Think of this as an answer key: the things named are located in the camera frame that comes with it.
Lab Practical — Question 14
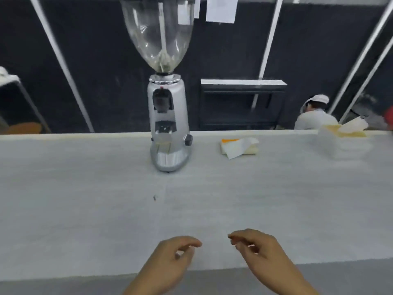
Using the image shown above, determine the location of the white metal pole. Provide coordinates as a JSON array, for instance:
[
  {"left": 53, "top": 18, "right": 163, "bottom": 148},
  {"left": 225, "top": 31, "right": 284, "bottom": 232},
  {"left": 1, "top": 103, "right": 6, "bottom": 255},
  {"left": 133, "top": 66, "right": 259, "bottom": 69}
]
[
  {"left": 339, "top": 38, "right": 393, "bottom": 124},
  {"left": 327, "top": 2, "right": 393, "bottom": 115},
  {"left": 28, "top": 0, "right": 95, "bottom": 133},
  {"left": 251, "top": 0, "right": 284, "bottom": 110}
]

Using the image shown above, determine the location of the orange white tissue pack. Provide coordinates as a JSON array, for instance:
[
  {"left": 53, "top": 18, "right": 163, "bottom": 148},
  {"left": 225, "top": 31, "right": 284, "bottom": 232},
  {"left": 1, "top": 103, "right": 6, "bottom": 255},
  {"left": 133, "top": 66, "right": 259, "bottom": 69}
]
[{"left": 220, "top": 137, "right": 260, "bottom": 160}]

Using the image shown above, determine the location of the person's left forearm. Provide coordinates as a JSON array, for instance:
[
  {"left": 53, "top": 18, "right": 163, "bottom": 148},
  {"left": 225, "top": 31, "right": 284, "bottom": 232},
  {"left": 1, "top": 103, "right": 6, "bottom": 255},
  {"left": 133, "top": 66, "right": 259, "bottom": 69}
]
[{"left": 122, "top": 275, "right": 166, "bottom": 295}]

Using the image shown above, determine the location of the silver coffee grinder clear hopper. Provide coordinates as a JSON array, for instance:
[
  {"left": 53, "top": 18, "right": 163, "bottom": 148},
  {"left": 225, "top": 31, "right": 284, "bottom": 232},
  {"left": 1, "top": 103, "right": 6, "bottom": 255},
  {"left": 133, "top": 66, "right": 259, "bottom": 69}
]
[{"left": 119, "top": 0, "right": 196, "bottom": 173}]

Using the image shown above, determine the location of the black shelf white top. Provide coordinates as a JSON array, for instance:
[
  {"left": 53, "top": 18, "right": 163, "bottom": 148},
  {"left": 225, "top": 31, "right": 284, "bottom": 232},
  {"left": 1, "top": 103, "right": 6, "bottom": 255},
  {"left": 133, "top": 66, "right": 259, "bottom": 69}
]
[{"left": 200, "top": 78, "right": 288, "bottom": 131}]

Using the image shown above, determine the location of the person's left hand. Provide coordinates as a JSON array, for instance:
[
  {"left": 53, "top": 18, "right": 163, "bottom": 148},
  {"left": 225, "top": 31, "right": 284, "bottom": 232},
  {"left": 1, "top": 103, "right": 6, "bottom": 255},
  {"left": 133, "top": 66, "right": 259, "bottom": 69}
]
[{"left": 135, "top": 236, "right": 203, "bottom": 289}]

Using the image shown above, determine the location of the person's right forearm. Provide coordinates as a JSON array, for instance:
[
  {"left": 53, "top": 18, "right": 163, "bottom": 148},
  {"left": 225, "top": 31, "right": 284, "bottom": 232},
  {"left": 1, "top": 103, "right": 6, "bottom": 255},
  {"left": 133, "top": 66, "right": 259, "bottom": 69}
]
[{"left": 278, "top": 278, "right": 320, "bottom": 295}]

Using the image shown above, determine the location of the person's right hand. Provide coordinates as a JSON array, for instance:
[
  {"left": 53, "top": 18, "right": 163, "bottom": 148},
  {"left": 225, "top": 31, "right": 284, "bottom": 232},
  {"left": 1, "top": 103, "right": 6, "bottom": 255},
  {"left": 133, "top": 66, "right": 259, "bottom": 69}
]
[{"left": 228, "top": 228, "right": 308, "bottom": 289}]

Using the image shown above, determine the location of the red object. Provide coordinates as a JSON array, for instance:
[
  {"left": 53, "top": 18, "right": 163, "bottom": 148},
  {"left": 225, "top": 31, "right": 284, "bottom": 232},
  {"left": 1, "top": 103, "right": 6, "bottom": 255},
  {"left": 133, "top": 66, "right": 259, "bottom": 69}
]
[{"left": 383, "top": 105, "right": 393, "bottom": 131}]

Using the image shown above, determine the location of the large white paper sheet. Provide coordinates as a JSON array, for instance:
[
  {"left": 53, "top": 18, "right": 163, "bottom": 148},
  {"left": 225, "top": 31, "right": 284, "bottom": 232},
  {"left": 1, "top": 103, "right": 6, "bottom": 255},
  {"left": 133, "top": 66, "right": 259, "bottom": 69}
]
[{"left": 205, "top": 0, "right": 239, "bottom": 24}]

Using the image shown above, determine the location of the metal frame chair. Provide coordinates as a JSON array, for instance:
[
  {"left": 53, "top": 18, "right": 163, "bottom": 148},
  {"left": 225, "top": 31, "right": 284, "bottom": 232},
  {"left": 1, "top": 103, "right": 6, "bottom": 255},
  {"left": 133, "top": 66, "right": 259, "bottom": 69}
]
[{"left": 0, "top": 66, "right": 52, "bottom": 135}]

